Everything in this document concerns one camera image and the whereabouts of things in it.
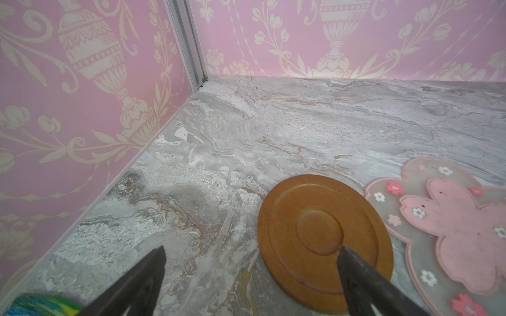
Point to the pink flower silicone coaster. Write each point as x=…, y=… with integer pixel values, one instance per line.
x=453, y=231

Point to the brown round wooden coaster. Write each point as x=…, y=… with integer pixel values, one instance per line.
x=302, y=224

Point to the green Fox's candy bag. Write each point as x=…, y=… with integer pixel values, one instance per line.
x=42, y=305

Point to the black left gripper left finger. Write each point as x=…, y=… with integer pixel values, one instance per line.
x=136, y=292

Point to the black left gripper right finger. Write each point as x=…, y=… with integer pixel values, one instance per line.
x=366, y=290

